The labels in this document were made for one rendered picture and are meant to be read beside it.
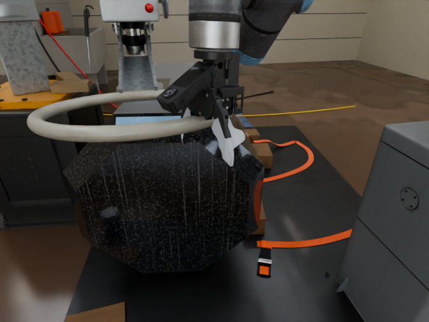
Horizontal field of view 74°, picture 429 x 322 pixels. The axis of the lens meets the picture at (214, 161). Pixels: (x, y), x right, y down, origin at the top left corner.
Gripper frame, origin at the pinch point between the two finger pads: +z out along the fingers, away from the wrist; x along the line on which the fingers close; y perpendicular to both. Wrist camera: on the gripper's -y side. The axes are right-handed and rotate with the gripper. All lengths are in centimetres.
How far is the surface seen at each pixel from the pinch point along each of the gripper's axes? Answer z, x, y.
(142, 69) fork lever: -9, 63, 21
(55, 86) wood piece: 7, 140, 8
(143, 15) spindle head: -29, 71, 27
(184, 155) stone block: 20, 41, 25
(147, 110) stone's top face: 5, 58, 20
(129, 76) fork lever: -7, 60, 14
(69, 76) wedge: 5, 165, 23
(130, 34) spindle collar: -21, 80, 26
